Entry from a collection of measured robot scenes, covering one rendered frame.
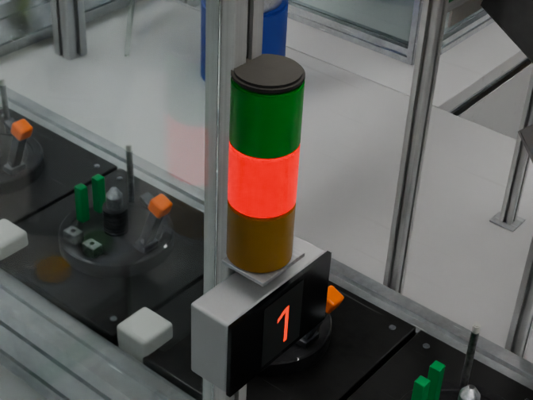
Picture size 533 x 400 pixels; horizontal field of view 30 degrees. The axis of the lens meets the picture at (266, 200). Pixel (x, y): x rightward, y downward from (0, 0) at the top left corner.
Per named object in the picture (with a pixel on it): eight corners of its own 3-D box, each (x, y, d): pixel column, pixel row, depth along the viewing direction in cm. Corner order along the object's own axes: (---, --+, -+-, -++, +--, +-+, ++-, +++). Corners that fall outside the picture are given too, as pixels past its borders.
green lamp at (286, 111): (314, 139, 70) (320, 77, 67) (270, 167, 67) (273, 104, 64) (260, 114, 72) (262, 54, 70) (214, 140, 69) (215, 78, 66)
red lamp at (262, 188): (309, 198, 73) (314, 140, 70) (266, 228, 70) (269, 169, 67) (257, 171, 75) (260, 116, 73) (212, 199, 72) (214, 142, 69)
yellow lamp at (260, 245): (305, 251, 76) (309, 198, 73) (263, 282, 72) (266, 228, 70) (254, 225, 78) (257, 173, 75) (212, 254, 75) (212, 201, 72)
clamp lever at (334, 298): (318, 335, 107) (346, 296, 102) (307, 344, 106) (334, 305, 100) (295, 311, 108) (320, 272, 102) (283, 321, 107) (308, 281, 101)
